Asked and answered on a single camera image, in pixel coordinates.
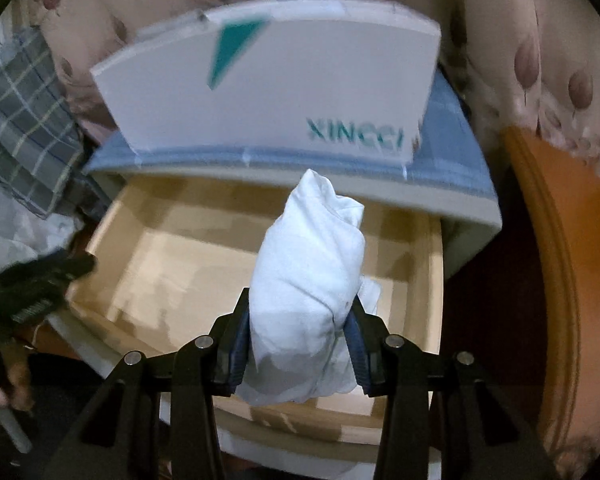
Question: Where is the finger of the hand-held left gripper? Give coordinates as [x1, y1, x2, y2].
[0, 250, 97, 291]

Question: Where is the white plastic bag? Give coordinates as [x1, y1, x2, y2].
[0, 165, 81, 276]

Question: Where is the white stick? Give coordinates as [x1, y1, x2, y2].
[0, 405, 33, 453]

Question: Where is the wooden drawer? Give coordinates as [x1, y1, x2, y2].
[65, 175, 446, 480]

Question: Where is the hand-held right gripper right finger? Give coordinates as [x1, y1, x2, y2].
[345, 300, 556, 480]

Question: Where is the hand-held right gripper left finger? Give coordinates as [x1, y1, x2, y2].
[42, 287, 253, 480]

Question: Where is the dark plaid cloth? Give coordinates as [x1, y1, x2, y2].
[0, 27, 111, 221]

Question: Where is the white cardboard box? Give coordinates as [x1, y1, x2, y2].
[89, 0, 442, 166]

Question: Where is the white underwear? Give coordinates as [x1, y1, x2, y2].
[236, 168, 383, 406]

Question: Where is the orange wooden board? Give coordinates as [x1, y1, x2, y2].
[500, 125, 600, 461]

